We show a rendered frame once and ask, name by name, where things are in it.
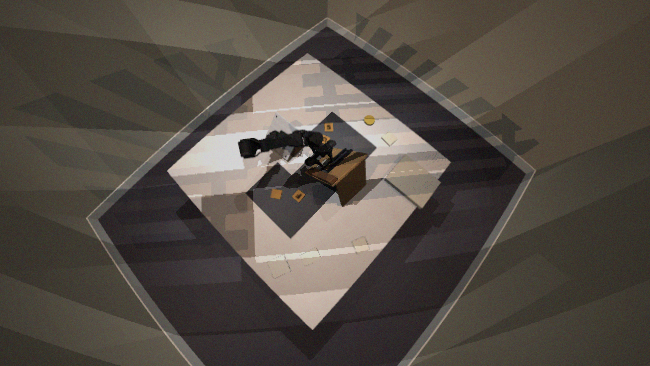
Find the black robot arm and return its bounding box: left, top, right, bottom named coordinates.
left=238, top=129, right=331, bottom=158

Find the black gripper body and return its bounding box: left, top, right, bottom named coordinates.
left=304, top=140, right=337, bottom=166

